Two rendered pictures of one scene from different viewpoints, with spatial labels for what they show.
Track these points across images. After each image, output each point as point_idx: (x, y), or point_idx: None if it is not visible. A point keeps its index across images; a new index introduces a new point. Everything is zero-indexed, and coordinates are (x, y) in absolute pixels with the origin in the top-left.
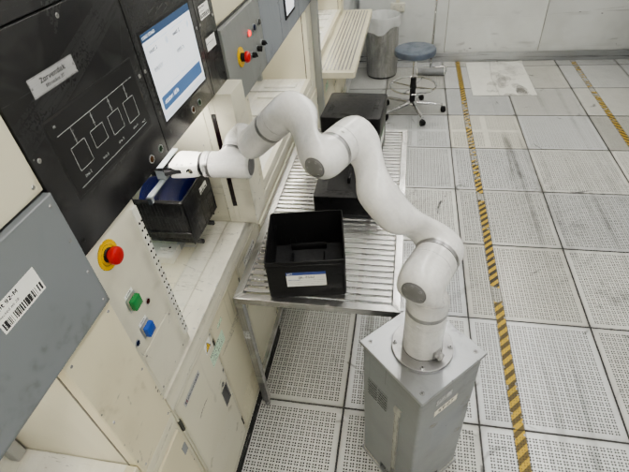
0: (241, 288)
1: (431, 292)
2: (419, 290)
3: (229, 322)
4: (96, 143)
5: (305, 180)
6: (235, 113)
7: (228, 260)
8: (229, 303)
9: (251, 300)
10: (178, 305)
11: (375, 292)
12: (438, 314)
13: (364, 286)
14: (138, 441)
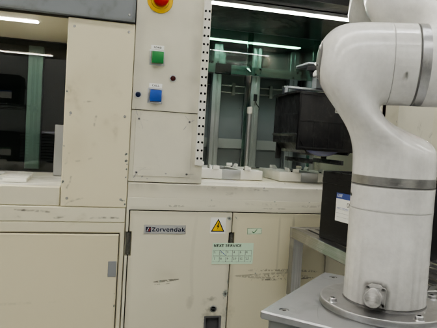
0: (309, 228)
1: (330, 47)
2: (320, 47)
3: (274, 259)
4: None
5: None
6: None
7: (317, 190)
8: (288, 238)
9: (300, 232)
10: (203, 126)
11: (433, 276)
12: (372, 155)
13: (430, 270)
14: (76, 167)
